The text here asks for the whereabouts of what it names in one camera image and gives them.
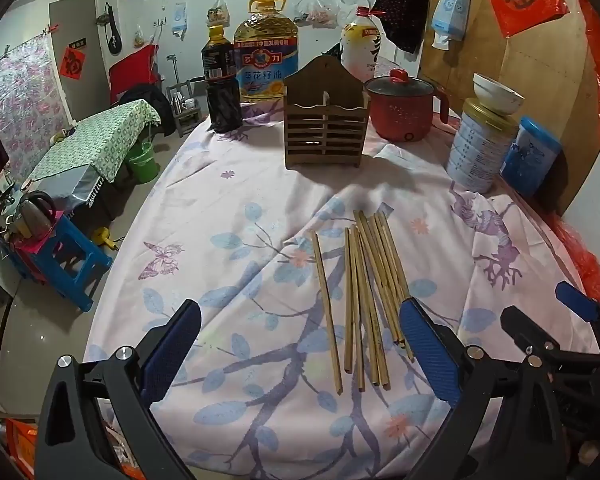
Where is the pink floral tablecloth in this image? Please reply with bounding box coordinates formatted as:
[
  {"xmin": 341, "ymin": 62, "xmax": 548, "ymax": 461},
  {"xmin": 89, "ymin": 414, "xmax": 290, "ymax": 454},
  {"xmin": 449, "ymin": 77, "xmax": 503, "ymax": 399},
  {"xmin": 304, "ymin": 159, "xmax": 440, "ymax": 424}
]
[{"xmin": 82, "ymin": 55, "xmax": 600, "ymax": 480}]

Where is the milk powder tin gold lid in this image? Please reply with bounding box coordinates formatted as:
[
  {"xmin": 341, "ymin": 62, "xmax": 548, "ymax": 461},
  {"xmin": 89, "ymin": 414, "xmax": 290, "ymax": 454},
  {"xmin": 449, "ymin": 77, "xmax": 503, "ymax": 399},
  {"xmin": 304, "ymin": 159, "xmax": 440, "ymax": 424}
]
[{"xmin": 447, "ymin": 97, "xmax": 522, "ymax": 194}]

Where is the red electric cooking pot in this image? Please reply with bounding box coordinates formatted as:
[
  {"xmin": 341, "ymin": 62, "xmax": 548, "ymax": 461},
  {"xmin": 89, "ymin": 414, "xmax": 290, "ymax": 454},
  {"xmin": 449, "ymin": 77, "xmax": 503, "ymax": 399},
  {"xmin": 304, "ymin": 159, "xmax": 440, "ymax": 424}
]
[{"xmin": 364, "ymin": 69, "xmax": 451, "ymax": 144}]

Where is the blue white plastic bag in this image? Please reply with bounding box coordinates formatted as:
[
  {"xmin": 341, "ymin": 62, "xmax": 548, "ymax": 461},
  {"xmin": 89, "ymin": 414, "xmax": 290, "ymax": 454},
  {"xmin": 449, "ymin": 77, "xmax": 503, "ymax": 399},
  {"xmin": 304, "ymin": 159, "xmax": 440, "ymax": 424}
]
[{"xmin": 431, "ymin": 0, "xmax": 471, "ymax": 51}]

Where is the metal kettle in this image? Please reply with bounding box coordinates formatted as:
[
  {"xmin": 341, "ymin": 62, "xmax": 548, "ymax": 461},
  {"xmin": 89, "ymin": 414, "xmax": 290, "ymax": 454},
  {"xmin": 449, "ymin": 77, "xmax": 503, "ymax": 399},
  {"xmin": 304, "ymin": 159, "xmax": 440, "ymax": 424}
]
[{"xmin": 14, "ymin": 190, "xmax": 57, "ymax": 239}]

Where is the white plastic bottle red cap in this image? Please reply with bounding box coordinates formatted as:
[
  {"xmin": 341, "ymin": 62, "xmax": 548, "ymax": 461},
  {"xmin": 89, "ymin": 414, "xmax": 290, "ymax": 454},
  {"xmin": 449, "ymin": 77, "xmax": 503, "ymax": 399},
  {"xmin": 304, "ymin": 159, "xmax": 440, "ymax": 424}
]
[{"xmin": 340, "ymin": 6, "xmax": 383, "ymax": 84}]

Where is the red door decoration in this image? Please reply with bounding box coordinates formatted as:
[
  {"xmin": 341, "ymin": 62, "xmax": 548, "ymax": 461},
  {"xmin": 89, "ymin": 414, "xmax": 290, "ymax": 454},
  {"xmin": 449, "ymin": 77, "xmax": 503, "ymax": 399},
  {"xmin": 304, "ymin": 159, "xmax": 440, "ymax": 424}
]
[{"xmin": 59, "ymin": 47, "xmax": 86, "ymax": 81}]

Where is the green plastic bucket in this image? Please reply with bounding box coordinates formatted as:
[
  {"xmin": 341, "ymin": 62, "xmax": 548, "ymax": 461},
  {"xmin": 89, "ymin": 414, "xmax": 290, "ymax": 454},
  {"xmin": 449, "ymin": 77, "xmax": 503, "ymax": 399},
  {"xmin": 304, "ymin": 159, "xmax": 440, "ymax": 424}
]
[{"xmin": 125, "ymin": 140, "xmax": 157, "ymax": 184}]

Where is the bunch of wooden chopsticks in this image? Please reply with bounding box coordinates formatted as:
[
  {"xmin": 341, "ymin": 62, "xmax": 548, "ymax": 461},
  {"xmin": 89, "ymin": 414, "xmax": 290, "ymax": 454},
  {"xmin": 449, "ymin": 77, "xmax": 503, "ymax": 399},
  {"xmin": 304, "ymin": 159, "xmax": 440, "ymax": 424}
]
[{"xmin": 311, "ymin": 210, "xmax": 417, "ymax": 395}]

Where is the wooden chopstick holder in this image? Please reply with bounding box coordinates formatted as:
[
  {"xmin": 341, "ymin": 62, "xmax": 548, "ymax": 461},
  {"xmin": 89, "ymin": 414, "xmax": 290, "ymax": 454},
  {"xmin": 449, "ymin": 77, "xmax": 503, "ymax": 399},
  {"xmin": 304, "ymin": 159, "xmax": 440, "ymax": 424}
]
[{"xmin": 284, "ymin": 56, "xmax": 370, "ymax": 169}]

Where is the yellow hand tool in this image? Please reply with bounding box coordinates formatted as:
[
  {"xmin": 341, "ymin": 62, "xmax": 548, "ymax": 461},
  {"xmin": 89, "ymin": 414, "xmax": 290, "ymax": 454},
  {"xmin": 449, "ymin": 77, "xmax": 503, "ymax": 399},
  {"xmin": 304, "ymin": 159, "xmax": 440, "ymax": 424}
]
[{"xmin": 92, "ymin": 227, "xmax": 119, "ymax": 254}]

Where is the orange cardboard box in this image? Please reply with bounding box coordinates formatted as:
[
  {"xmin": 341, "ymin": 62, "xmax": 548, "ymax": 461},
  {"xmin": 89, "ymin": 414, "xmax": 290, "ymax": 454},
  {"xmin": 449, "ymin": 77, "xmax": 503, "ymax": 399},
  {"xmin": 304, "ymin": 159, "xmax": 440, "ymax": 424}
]
[{"xmin": 0, "ymin": 414, "xmax": 131, "ymax": 480}]

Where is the large cooking oil bottle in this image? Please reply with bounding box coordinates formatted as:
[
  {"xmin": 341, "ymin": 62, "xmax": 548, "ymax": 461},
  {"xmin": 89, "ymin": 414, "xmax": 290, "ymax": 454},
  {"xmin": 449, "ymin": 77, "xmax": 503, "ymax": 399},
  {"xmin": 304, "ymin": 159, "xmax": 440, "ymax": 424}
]
[{"xmin": 233, "ymin": 0, "xmax": 300, "ymax": 104}]

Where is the blue plastic canister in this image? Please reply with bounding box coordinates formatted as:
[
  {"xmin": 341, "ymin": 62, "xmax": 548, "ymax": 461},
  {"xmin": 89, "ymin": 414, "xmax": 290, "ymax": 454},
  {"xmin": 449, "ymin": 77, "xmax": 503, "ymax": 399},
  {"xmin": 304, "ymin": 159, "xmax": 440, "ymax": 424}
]
[{"xmin": 500, "ymin": 116, "xmax": 564, "ymax": 199}]

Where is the grey door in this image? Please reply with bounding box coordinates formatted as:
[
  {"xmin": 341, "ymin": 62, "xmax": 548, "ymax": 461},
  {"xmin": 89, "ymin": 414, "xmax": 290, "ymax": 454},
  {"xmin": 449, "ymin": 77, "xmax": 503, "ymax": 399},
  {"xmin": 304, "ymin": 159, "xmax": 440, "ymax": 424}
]
[{"xmin": 48, "ymin": 0, "xmax": 112, "ymax": 122}]

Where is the white ceramic bowl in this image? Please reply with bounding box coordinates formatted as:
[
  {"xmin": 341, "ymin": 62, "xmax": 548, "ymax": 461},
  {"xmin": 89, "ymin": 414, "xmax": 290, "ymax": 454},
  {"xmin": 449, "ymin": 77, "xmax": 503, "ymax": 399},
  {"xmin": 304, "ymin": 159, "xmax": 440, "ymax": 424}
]
[{"xmin": 473, "ymin": 73, "xmax": 526, "ymax": 116}]

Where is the blue plastic stool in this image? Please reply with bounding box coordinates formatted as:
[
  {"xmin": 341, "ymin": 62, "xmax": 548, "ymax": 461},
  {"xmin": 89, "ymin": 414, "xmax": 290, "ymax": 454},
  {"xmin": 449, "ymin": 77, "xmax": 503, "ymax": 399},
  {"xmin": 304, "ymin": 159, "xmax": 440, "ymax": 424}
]
[{"xmin": 27, "ymin": 217, "xmax": 114, "ymax": 312}]

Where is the red cloth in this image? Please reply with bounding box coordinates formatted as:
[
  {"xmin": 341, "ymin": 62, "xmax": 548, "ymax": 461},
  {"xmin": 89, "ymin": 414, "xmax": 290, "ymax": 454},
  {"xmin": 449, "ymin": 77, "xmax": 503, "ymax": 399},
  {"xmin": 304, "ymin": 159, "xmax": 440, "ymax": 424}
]
[{"xmin": 108, "ymin": 44, "xmax": 161, "ymax": 106}]

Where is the small wooden stand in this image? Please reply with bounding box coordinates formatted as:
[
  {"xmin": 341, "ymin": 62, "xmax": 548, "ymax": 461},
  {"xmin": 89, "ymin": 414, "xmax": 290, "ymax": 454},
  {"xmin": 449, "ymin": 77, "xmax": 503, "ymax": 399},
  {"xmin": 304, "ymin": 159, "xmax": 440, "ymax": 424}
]
[{"xmin": 165, "ymin": 77, "xmax": 206, "ymax": 137}]

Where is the pink floral curtain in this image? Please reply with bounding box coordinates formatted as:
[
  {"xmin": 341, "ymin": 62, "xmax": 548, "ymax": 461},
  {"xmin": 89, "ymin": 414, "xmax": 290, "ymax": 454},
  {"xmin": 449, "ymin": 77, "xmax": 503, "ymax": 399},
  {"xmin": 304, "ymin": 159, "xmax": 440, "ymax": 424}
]
[{"xmin": 0, "ymin": 34, "xmax": 69, "ymax": 169}]

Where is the small blue white bag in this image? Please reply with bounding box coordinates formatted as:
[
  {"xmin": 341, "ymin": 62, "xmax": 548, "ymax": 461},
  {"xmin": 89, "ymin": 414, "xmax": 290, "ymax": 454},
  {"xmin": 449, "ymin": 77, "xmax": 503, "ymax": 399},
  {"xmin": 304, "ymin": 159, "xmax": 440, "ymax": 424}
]
[{"xmin": 171, "ymin": 2, "xmax": 191, "ymax": 41}]

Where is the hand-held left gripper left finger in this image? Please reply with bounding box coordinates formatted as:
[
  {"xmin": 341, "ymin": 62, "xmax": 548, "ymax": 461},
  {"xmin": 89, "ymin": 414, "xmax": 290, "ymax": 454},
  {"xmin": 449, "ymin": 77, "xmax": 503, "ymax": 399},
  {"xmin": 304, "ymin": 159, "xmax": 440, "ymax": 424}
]
[{"xmin": 32, "ymin": 299, "xmax": 202, "ymax": 480}]

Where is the clear plastic bag with food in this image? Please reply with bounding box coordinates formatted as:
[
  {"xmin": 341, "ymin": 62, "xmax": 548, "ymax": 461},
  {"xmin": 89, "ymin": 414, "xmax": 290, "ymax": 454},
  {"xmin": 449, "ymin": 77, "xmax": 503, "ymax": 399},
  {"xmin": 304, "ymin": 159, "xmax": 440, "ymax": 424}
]
[{"xmin": 294, "ymin": 0, "xmax": 341, "ymax": 29}]

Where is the plywood wall board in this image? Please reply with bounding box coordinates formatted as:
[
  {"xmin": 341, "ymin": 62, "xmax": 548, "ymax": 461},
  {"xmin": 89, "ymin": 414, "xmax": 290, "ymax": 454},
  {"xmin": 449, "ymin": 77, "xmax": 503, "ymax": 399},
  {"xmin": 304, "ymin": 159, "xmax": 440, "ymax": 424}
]
[{"xmin": 419, "ymin": 0, "xmax": 600, "ymax": 217}]

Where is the dark soy sauce bottle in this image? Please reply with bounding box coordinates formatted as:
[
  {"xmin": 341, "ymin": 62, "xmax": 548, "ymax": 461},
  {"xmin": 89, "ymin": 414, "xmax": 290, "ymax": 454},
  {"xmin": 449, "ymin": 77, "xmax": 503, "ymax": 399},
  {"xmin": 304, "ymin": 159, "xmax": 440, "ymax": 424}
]
[{"xmin": 201, "ymin": 25, "xmax": 244, "ymax": 134}]

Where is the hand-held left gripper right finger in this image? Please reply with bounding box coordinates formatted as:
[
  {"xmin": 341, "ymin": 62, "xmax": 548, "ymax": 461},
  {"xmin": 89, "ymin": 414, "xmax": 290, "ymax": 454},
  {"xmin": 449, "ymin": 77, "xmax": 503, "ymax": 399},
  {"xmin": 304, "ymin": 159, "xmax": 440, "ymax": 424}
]
[{"xmin": 399, "ymin": 297, "xmax": 567, "ymax": 480}]

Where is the dark dotted hanging garment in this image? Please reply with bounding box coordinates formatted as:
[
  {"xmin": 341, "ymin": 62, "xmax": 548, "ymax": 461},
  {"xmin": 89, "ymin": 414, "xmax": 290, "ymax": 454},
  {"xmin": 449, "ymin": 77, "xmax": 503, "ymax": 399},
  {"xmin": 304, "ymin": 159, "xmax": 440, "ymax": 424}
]
[{"xmin": 372, "ymin": 0, "xmax": 434, "ymax": 54}]

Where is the black hanging bag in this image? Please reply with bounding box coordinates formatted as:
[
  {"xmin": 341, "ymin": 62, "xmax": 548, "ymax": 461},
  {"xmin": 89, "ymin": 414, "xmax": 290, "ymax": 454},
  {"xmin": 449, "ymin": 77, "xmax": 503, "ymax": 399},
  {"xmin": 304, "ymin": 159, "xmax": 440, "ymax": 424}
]
[{"xmin": 104, "ymin": 2, "xmax": 124, "ymax": 56}]

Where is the pot lid with red knob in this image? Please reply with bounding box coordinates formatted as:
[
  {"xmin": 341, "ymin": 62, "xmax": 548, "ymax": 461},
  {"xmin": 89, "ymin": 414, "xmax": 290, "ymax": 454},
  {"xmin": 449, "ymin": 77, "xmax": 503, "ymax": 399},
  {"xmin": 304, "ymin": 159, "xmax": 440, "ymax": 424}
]
[{"xmin": 367, "ymin": 69, "xmax": 437, "ymax": 101}]

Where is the plastic bag with snacks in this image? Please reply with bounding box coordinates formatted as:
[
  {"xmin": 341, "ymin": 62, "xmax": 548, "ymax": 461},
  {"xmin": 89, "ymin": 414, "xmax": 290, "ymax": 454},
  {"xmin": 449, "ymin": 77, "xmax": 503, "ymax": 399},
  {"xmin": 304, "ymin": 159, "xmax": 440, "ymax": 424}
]
[{"xmin": 207, "ymin": 0, "xmax": 231, "ymax": 26}]

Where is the black garment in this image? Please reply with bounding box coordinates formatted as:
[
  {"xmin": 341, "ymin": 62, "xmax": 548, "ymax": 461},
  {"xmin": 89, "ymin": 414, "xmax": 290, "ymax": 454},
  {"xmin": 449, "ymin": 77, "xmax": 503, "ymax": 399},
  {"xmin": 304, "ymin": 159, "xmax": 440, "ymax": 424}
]
[{"xmin": 117, "ymin": 84, "xmax": 174, "ymax": 137}]

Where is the red plastic bag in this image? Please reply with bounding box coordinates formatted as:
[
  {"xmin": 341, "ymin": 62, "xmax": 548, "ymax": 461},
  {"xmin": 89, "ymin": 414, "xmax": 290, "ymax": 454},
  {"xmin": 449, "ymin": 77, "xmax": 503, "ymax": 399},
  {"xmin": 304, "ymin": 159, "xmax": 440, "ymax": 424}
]
[{"xmin": 549, "ymin": 209, "xmax": 600, "ymax": 303}]

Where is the green patterned table cover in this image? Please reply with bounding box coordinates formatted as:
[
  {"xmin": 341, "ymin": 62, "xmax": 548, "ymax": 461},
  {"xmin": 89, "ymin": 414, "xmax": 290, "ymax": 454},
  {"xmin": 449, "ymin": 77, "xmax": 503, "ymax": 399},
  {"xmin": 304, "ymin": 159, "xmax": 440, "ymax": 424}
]
[{"xmin": 27, "ymin": 98, "xmax": 162, "ymax": 184}]

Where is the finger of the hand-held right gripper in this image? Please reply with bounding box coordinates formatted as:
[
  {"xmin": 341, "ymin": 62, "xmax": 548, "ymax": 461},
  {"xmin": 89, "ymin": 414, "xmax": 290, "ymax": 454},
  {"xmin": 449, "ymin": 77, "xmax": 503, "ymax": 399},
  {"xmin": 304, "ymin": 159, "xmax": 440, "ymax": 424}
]
[
  {"xmin": 555, "ymin": 281, "xmax": 600, "ymax": 348},
  {"xmin": 500, "ymin": 304, "xmax": 566, "ymax": 361}
]

